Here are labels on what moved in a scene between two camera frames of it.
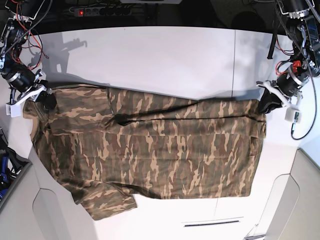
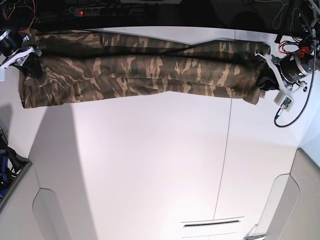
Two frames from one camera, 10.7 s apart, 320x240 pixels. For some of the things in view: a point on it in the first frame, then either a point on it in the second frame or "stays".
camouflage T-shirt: (108, 144) → (77, 67)
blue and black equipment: (12, 165) stays
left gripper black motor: (19, 78) → (11, 41)
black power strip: (111, 11) stays
